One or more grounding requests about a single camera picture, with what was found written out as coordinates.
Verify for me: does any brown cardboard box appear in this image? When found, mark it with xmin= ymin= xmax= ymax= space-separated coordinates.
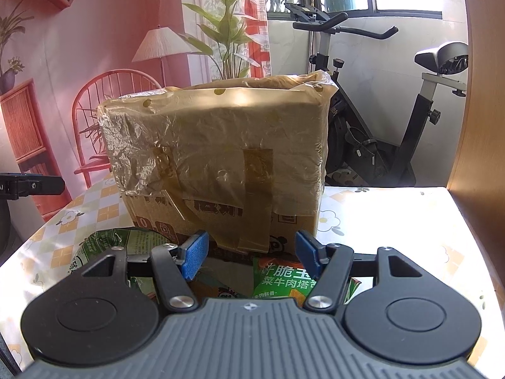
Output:
xmin=97 ymin=70 xmax=340 ymax=256

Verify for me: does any printed wall backdrop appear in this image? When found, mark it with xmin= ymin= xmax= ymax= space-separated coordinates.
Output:
xmin=0 ymin=0 xmax=273 ymax=222

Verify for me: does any green chip packet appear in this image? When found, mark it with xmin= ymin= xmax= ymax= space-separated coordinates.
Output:
xmin=252 ymin=255 xmax=362 ymax=305

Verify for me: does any wooden board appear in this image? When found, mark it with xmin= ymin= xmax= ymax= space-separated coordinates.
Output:
xmin=446 ymin=0 xmax=505 ymax=230

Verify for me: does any black exercise bike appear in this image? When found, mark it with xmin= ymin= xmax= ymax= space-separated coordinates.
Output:
xmin=284 ymin=2 xmax=471 ymax=188

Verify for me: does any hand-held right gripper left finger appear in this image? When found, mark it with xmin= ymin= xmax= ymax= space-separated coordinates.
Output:
xmin=80 ymin=230 xmax=210 ymax=316

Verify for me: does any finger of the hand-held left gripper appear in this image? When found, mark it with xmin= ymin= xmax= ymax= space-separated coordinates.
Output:
xmin=0 ymin=173 xmax=66 ymax=200

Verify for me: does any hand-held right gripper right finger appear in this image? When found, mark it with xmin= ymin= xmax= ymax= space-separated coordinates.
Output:
xmin=294 ymin=230 xmax=427 ymax=316

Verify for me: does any green and white snack packet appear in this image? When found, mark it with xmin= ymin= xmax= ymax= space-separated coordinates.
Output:
xmin=68 ymin=227 xmax=184 ymax=298

